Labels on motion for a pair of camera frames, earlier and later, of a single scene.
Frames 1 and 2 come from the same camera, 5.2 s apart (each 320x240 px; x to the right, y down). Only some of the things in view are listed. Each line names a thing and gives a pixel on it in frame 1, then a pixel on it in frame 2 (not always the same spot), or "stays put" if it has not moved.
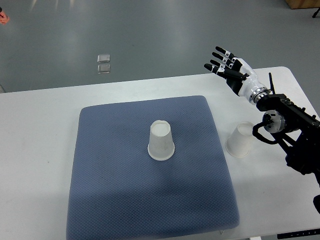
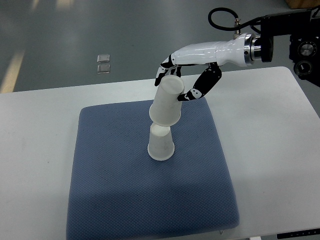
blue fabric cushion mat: [120, 192] stays put
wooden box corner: [303, 4] stays put
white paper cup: [161, 146] stays put
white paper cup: [238, 145] → [166, 109]
